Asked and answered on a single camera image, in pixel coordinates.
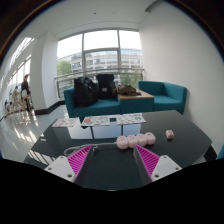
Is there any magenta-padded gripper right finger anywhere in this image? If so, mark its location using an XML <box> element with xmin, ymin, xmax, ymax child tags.
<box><xmin>133</xmin><ymin>144</ymin><xmax>184</xmax><ymax>186</ymax></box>

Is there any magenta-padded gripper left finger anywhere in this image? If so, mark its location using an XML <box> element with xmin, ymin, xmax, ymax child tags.
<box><xmin>44</xmin><ymin>144</ymin><xmax>97</xmax><ymax>184</ymax></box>

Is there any pink charger block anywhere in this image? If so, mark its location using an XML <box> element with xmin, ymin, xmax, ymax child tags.
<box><xmin>165</xmin><ymin>129</ymin><xmax>175</xmax><ymax>140</ymax></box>

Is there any teal sofa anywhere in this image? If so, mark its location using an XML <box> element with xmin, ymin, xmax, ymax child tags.
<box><xmin>63</xmin><ymin>87</ymin><xmax>122</xmax><ymax>118</ymax></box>

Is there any teal wood-topped side table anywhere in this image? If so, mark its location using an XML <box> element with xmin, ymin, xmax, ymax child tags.
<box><xmin>117</xmin><ymin>89</ymin><xmax>155</xmax><ymax>114</ymax></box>

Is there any black plastic bag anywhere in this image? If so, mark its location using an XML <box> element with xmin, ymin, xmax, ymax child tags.
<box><xmin>73</xmin><ymin>76</ymin><xmax>99</xmax><ymax>108</ymax></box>

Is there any brown bag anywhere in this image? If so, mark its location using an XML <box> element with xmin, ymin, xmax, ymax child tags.
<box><xmin>116</xmin><ymin>83</ymin><xmax>138</xmax><ymax>97</ymax></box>

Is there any black backpack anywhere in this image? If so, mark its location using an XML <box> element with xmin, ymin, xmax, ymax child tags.
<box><xmin>95</xmin><ymin>73</ymin><xmax>117</xmax><ymax>100</ymax></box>

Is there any metal window railing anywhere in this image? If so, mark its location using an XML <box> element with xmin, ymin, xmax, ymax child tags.
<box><xmin>54</xmin><ymin>67</ymin><xmax>145</xmax><ymax>99</ymax></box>

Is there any person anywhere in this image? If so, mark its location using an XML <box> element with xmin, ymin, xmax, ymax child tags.
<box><xmin>10</xmin><ymin>85</ymin><xmax>21</xmax><ymax>113</ymax></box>
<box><xmin>20</xmin><ymin>74</ymin><xmax>32</xmax><ymax>113</ymax></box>

